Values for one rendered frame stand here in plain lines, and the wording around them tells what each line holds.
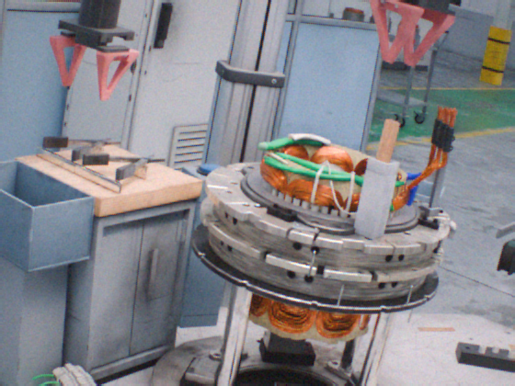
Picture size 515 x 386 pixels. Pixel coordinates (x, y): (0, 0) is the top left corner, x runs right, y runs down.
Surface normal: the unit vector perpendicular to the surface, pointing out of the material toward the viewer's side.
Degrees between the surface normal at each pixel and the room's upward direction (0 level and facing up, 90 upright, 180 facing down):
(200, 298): 90
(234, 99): 90
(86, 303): 90
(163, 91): 90
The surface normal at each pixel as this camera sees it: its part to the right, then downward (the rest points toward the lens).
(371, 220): -0.59, 0.11
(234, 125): 0.24, 0.31
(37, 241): 0.79, 0.30
